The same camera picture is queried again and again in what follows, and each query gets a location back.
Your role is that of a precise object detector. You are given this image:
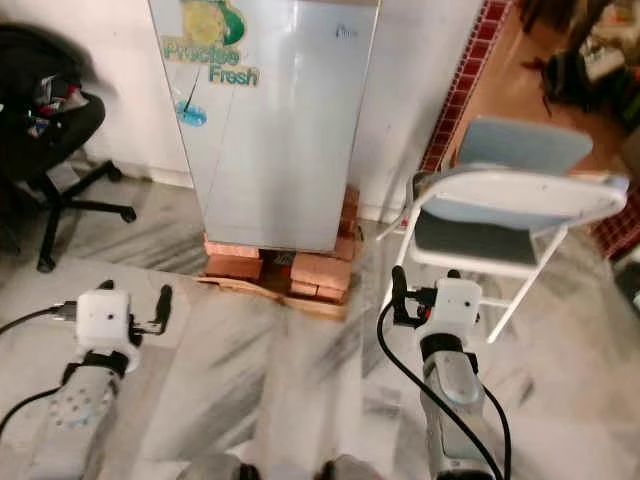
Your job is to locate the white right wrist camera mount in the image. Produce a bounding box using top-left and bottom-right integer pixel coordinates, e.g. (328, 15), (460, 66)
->
(417, 277), (484, 352)

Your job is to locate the long black left arm cable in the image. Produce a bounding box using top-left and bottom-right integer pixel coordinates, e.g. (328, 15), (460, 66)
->
(0, 302), (81, 336)

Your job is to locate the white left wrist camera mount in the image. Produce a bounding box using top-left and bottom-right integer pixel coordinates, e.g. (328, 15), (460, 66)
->
(75, 289), (138, 372)

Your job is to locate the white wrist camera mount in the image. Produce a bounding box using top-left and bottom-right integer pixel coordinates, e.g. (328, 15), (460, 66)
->
(417, 277), (484, 352)
(75, 289), (138, 372)

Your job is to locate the black bag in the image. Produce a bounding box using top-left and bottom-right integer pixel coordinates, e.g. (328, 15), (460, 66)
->
(543, 45), (640, 113)

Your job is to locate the red brick stack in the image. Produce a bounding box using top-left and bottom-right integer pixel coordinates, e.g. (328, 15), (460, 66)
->
(290, 188), (361, 302)
(203, 235), (263, 282)

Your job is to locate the short black left arm cable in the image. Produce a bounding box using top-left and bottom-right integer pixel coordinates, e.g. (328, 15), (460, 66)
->
(0, 385), (73, 441)

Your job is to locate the silver fridge door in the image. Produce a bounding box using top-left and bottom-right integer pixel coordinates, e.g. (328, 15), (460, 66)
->
(148, 0), (382, 254)

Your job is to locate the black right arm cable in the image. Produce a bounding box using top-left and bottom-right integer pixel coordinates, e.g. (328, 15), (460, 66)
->
(376, 300), (513, 480)

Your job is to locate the green Precise Fresh sticker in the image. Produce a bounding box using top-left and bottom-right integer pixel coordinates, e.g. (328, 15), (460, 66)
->
(160, 0), (261, 129)

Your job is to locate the white folding chair blue seat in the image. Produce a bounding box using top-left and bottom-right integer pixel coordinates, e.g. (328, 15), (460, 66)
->
(377, 115), (631, 344)

